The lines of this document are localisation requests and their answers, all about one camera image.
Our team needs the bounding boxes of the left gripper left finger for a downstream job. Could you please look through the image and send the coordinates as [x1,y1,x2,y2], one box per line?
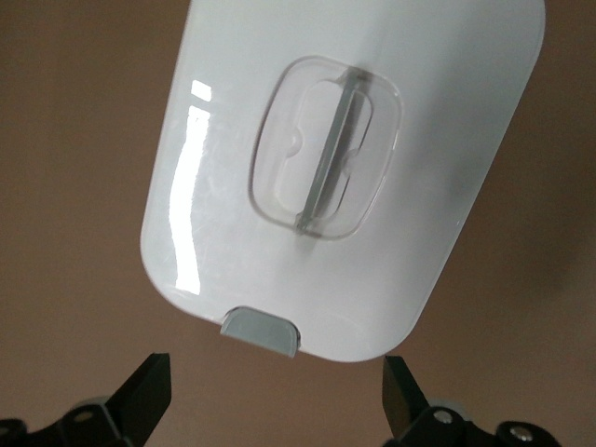
[0,353,172,447]

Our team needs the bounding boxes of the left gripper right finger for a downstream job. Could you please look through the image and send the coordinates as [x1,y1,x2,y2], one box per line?
[381,356,558,447]

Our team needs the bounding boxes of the white box lid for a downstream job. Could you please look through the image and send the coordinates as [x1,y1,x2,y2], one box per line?
[138,0,547,363]

